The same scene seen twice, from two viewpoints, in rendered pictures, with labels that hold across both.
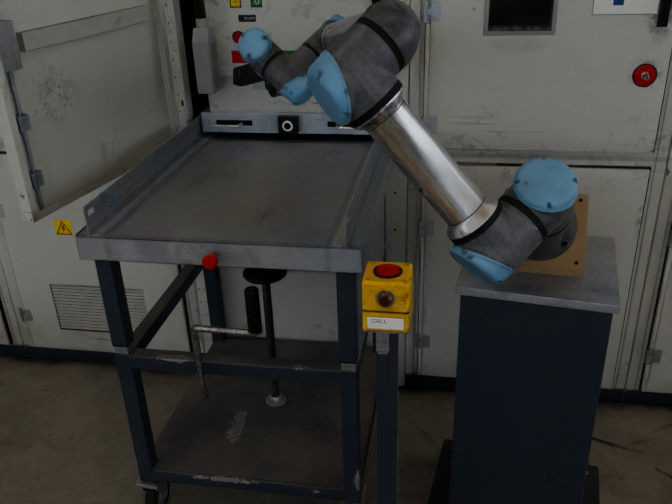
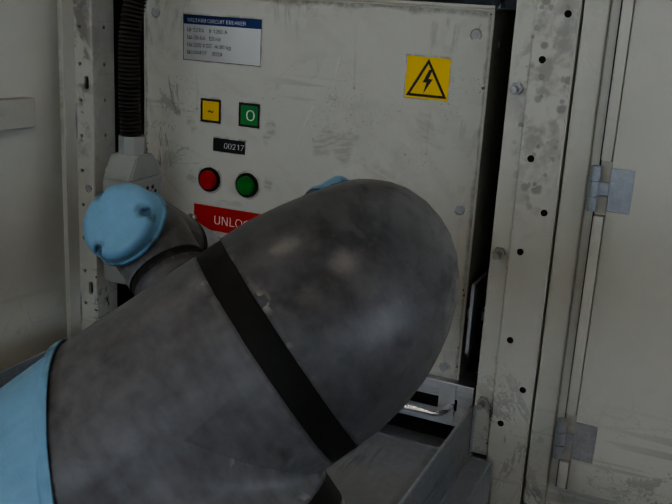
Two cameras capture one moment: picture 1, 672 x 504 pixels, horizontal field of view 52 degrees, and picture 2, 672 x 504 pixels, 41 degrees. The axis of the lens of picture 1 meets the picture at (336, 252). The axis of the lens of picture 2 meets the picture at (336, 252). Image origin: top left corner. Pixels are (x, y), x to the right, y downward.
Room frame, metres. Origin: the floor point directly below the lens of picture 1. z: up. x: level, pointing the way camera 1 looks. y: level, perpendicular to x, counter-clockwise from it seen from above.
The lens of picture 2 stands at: (0.87, -0.20, 1.40)
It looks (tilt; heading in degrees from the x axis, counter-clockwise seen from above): 16 degrees down; 13
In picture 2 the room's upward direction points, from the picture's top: 3 degrees clockwise
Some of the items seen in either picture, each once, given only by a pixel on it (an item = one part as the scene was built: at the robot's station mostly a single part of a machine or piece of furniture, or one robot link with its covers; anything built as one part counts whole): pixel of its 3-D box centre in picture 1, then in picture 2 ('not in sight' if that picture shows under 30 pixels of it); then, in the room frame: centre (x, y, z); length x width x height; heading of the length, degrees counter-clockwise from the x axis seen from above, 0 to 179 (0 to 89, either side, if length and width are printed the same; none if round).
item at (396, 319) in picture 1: (387, 296); not in sight; (1.04, -0.09, 0.85); 0.08 x 0.08 x 0.10; 80
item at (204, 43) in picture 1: (206, 59); (134, 216); (1.97, 0.34, 1.09); 0.08 x 0.05 x 0.17; 170
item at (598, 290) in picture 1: (539, 264); not in sight; (1.35, -0.45, 0.74); 0.32 x 0.32 x 0.02; 72
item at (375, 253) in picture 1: (268, 316); not in sight; (1.63, 0.19, 0.46); 0.64 x 0.58 x 0.66; 170
